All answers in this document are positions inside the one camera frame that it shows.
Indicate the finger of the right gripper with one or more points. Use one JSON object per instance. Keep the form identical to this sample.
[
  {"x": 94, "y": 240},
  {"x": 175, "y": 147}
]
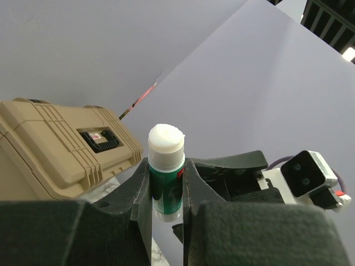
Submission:
[{"x": 178, "y": 230}]

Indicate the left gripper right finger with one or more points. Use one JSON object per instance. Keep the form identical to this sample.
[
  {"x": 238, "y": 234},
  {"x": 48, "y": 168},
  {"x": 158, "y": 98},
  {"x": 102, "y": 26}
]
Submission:
[{"x": 218, "y": 232}]

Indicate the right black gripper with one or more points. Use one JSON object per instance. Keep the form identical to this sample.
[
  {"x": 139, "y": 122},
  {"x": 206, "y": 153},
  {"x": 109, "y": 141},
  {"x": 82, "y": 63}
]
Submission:
[{"x": 238, "y": 178}]

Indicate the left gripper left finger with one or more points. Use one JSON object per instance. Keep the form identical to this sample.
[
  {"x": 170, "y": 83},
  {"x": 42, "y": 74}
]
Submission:
[{"x": 115, "y": 230}]

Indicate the green white glue stick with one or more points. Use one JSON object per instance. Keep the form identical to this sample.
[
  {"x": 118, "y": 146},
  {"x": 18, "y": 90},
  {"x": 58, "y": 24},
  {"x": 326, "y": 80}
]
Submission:
[{"x": 166, "y": 160}]

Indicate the tan plastic toolbox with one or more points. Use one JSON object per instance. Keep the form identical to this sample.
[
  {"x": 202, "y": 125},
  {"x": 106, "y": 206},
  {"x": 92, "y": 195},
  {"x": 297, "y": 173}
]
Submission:
[{"x": 53, "y": 152}]

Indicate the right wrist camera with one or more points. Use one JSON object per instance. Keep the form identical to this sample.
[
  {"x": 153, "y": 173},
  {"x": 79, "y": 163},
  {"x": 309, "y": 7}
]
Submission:
[{"x": 306, "y": 178}]

